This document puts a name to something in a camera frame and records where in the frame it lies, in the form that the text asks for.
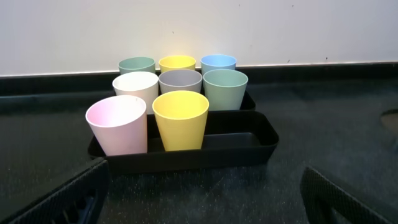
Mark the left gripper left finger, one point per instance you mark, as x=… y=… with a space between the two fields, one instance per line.
x=71 y=199

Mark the white cup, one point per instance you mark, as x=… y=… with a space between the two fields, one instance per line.
x=136 y=84

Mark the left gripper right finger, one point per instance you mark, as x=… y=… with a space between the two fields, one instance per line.
x=329 y=202

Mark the green cup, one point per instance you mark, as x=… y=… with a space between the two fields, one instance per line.
x=136 y=63
x=225 y=93

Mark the pink cup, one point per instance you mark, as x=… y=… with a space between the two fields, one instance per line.
x=119 y=130

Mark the grey cup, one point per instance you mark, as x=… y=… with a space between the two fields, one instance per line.
x=180 y=80

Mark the yellow cup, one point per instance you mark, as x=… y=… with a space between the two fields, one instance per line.
x=177 y=62
x=182 y=127

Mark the blue cup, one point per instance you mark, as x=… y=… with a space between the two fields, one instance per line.
x=217 y=62

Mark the black tray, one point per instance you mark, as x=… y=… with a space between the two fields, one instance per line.
x=186 y=160

